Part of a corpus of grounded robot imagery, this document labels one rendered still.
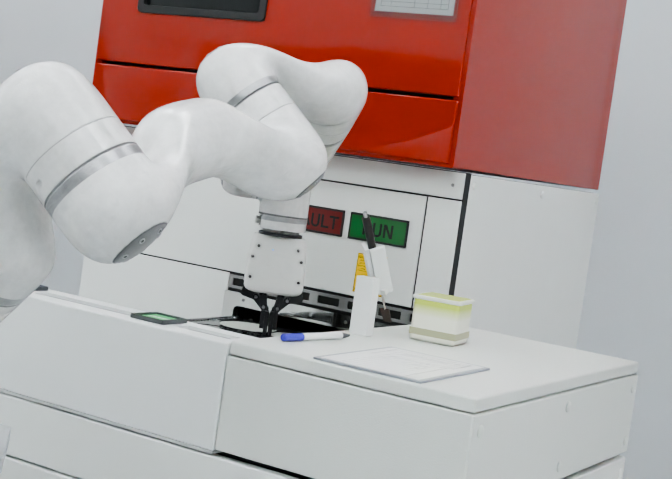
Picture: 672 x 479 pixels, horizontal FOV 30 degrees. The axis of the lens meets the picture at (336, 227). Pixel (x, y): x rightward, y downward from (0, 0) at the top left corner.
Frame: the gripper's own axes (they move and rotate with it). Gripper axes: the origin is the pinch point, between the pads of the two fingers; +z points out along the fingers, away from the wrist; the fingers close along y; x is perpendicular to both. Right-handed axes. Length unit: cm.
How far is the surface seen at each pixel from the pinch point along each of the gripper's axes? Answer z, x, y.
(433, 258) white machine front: -14.7, -0.7, 26.5
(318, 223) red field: -17.3, 11.9, 6.6
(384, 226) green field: -18.7, 4.5, 17.8
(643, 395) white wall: 23, 125, 106
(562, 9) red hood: -63, 25, 47
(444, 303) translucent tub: -10.6, -33.0, 24.9
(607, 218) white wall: -23, 135, 91
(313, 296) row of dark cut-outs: -4.2, 11.3, 7.5
